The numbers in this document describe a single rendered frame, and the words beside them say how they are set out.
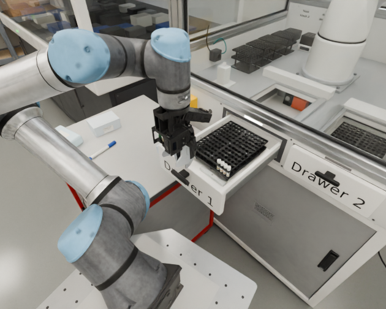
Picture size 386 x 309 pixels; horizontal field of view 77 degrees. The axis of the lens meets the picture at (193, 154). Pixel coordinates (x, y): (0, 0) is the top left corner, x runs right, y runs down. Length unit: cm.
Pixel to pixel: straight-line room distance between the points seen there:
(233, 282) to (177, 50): 60
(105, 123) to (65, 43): 79
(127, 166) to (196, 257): 46
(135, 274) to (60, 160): 34
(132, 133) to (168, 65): 71
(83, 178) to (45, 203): 142
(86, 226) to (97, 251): 6
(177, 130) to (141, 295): 37
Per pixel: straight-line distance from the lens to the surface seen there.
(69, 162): 69
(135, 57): 52
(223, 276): 75
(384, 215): 92
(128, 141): 113
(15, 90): 52
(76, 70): 41
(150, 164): 100
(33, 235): 196
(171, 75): 50
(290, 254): 134
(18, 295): 180
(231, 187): 76
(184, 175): 74
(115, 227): 59
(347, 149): 84
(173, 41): 48
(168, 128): 59
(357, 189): 87
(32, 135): 73
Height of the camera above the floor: 146
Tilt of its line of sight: 43 degrees down
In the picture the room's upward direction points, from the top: straight up
